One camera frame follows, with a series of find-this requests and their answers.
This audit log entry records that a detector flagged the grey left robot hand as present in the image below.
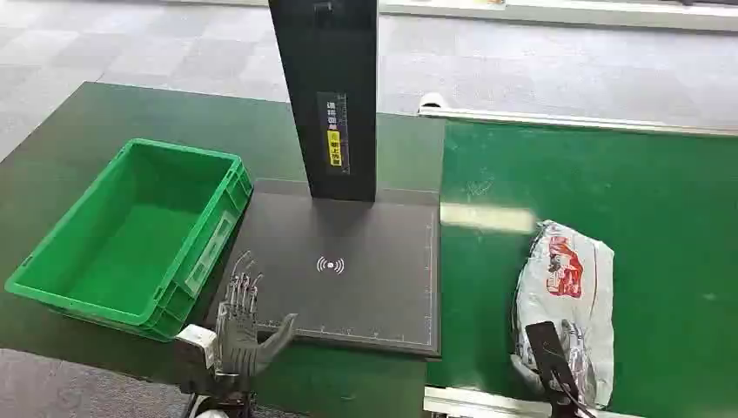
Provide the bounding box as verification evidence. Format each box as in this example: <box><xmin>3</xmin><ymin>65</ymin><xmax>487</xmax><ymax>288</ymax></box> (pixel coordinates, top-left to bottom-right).
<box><xmin>214</xmin><ymin>250</ymin><xmax>299</xmax><ymax>380</ymax></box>

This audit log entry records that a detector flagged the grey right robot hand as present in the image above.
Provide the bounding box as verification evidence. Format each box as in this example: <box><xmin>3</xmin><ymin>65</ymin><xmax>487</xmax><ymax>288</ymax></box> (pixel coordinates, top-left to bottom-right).
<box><xmin>525</xmin><ymin>319</ymin><xmax>600</xmax><ymax>418</ymax></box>

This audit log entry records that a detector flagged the grey parcel bag red print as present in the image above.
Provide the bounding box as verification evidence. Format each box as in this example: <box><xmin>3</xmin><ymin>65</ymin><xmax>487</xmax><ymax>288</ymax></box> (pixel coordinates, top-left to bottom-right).
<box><xmin>509</xmin><ymin>219</ymin><xmax>616</xmax><ymax>411</ymax></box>

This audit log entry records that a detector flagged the white label on crate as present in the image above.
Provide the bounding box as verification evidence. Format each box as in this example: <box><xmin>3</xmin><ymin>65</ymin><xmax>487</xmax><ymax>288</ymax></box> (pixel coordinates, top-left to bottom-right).
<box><xmin>184</xmin><ymin>210</ymin><xmax>238</xmax><ymax>296</ymax></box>

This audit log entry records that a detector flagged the black scanner stand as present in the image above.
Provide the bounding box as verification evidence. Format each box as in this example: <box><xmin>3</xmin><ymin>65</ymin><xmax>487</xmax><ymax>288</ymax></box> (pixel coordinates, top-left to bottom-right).
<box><xmin>203</xmin><ymin>0</ymin><xmax>443</xmax><ymax>360</ymax></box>

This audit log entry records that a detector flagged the green plastic crate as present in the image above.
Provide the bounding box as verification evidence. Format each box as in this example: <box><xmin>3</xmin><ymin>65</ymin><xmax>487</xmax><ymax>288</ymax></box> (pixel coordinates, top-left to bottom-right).
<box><xmin>4</xmin><ymin>138</ymin><xmax>255</xmax><ymax>343</ymax></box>

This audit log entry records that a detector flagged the green conveyor belt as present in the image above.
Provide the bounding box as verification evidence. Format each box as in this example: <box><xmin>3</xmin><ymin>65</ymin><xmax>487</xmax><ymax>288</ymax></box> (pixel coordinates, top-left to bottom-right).
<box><xmin>426</xmin><ymin>118</ymin><xmax>738</xmax><ymax>418</ymax></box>

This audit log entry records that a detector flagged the yellow black warning sticker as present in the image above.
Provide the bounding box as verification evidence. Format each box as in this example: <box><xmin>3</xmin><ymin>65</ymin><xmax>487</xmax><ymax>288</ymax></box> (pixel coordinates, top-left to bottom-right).
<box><xmin>316</xmin><ymin>91</ymin><xmax>352</xmax><ymax>177</ymax></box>

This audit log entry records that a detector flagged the white conveyor roller cap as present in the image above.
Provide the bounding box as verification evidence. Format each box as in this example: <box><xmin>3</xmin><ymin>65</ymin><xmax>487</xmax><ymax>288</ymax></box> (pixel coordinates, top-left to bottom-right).
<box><xmin>418</xmin><ymin>91</ymin><xmax>449</xmax><ymax>114</ymax></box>

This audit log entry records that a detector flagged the white baseboard strip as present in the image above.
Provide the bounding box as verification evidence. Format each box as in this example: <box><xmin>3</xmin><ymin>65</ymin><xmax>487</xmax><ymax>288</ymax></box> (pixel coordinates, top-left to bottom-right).
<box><xmin>377</xmin><ymin>0</ymin><xmax>738</xmax><ymax>34</ymax></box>

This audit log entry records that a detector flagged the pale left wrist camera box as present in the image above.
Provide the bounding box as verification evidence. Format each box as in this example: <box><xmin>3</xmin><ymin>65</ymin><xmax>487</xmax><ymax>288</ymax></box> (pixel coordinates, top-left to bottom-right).
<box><xmin>173</xmin><ymin>323</ymin><xmax>219</xmax><ymax>372</ymax></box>

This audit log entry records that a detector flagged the silver conveyor side rail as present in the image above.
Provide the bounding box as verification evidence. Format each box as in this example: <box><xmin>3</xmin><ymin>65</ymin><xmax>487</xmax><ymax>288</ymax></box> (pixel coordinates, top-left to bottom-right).
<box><xmin>423</xmin><ymin>386</ymin><xmax>641</xmax><ymax>418</ymax></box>
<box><xmin>417</xmin><ymin>105</ymin><xmax>738</xmax><ymax>138</ymax></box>

